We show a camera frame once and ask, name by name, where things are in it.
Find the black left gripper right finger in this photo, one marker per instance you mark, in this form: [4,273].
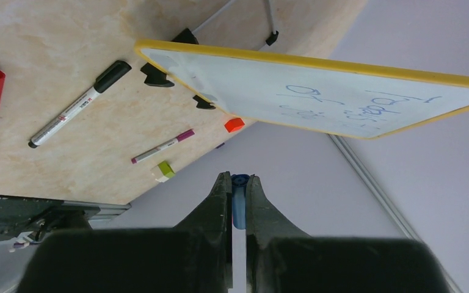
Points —
[265,224]

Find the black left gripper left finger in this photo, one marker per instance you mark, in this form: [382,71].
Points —
[209,259]

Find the blue marker cap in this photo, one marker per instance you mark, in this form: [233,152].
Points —
[239,183]

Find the yellow framed whiteboard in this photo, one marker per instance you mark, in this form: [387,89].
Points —
[353,99]

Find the green white eraser block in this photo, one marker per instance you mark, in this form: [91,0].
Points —
[162,172]

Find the purple capped marker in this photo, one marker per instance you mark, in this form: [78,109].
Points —
[157,149]

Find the red plastic block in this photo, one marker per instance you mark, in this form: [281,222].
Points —
[234,124]

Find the black capped marker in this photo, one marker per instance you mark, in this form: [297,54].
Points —
[105,80]

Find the whiteboard wire stand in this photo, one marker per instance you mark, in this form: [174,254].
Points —
[224,78]

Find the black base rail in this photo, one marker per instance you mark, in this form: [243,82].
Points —
[41,216]

